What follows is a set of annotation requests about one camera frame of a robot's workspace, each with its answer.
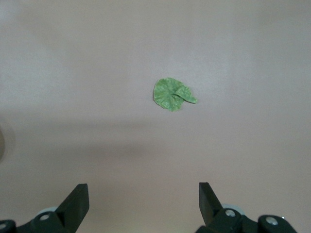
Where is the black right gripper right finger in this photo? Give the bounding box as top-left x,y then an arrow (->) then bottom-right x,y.
195,182 -> 298,233

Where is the green lettuce leaf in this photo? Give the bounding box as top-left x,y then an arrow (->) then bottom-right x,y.
153,77 -> 198,113

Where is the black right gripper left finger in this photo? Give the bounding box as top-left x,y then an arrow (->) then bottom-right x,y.
0,183 -> 89,233

